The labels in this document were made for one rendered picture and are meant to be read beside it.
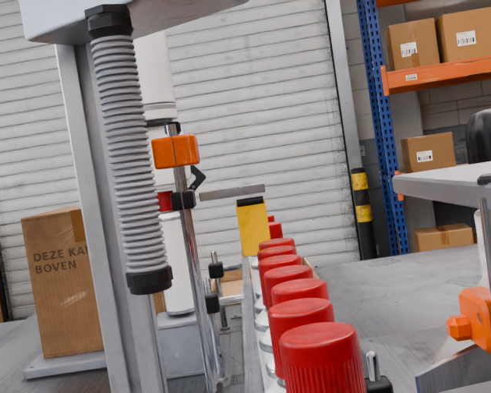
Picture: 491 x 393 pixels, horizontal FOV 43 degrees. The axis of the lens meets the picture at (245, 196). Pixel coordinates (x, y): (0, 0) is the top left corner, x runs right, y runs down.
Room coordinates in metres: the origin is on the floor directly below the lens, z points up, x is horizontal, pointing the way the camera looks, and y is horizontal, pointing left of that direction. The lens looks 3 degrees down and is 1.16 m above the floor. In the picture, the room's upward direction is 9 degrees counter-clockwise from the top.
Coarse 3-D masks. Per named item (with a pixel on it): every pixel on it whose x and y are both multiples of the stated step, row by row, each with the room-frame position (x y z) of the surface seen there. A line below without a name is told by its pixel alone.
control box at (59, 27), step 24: (24, 0) 0.52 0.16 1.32; (48, 0) 0.51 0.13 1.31; (72, 0) 0.49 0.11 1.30; (96, 0) 0.48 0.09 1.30; (120, 0) 0.47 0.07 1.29; (144, 0) 0.46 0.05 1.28; (168, 0) 0.47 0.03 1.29; (192, 0) 0.48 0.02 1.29; (216, 0) 0.49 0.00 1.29; (240, 0) 0.50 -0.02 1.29; (24, 24) 0.53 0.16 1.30; (48, 24) 0.51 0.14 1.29; (72, 24) 0.50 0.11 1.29; (144, 24) 0.53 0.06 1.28; (168, 24) 0.54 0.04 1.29
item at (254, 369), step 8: (248, 264) 1.23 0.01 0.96; (248, 272) 1.13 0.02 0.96; (248, 280) 1.06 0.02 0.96; (248, 288) 0.99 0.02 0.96; (248, 296) 0.93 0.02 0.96; (248, 304) 0.88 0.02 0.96; (248, 312) 0.83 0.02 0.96; (248, 320) 0.79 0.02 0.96; (248, 328) 0.75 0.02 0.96; (248, 336) 0.71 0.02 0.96; (248, 344) 0.68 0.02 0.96; (256, 344) 0.68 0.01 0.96; (248, 352) 0.65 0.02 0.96; (256, 352) 0.65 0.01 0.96; (248, 360) 0.63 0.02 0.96; (256, 360) 0.62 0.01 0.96; (248, 368) 0.60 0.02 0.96; (256, 368) 0.60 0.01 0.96; (256, 376) 0.58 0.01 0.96; (256, 384) 0.55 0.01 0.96; (256, 392) 0.53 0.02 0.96
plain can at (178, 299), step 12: (168, 192) 1.05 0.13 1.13; (168, 204) 1.04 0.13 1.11; (168, 216) 1.04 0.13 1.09; (168, 228) 1.03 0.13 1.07; (180, 228) 1.04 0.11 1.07; (168, 240) 1.03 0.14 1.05; (180, 240) 1.04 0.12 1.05; (168, 252) 1.03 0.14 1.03; (180, 252) 1.04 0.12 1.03; (168, 264) 1.03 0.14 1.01; (180, 264) 1.04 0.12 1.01; (180, 276) 1.03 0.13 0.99; (180, 288) 1.03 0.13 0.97; (168, 300) 1.04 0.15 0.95; (180, 300) 1.03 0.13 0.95; (192, 300) 1.04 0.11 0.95; (168, 312) 1.04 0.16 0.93; (180, 312) 1.03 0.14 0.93
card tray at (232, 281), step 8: (304, 264) 1.78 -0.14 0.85; (224, 272) 1.77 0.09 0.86; (232, 272) 1.77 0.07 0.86; (240, 272) 1.77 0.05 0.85; (224, 280) 1.77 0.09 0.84; (232, 280) 1.77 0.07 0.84; (240, 280) 1.76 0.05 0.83; (224, 288) 1.69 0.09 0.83; (232, 288) 1.67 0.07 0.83; (240, 288) 1.65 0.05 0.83; (224, 296) 1.57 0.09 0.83; (232, 304) 1.48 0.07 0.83
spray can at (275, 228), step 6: (270, 222) 0.74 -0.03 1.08; (276, 222) 0.73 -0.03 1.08; (270, 228) 0.72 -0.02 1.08; (276, 228) 0.72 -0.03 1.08; (270, 234) 0.72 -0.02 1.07; (276, 234) 0.72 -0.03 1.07; (282, 234) 0.73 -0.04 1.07; (252, 264) 0.73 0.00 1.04; (252, 270) 0.73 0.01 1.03; (258, 270) 0.72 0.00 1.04; (258, 276) 0.72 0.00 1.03; (258, 282) 0.72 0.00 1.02; (258, 288) 0.72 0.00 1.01
